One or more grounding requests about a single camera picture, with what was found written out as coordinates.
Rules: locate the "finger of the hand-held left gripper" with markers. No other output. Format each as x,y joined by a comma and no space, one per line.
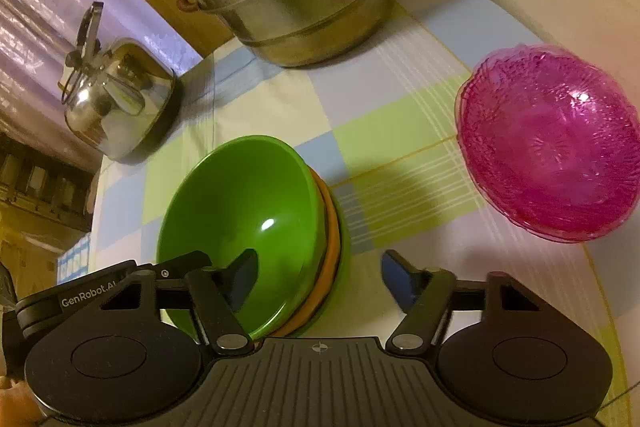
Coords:
185,264

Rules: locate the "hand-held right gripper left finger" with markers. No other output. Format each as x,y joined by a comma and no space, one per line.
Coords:
245,279

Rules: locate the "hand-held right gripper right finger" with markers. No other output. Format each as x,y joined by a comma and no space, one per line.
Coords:
400,277

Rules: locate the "green plastic bowl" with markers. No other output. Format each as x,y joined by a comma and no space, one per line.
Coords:
235,217
346,257

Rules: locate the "orange plastic bowl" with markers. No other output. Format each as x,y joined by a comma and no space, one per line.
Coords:
328,257

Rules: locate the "pink clear flower plate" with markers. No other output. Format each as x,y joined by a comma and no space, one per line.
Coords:
555,234
550,132

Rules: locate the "person's left hand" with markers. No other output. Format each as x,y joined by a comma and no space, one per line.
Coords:
12,399

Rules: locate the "blue grid cloth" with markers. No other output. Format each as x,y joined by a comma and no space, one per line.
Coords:
75,257

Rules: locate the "black storage rack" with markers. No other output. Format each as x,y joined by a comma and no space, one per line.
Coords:
45,177

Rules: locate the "steel kettle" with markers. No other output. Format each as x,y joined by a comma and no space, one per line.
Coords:
120,107

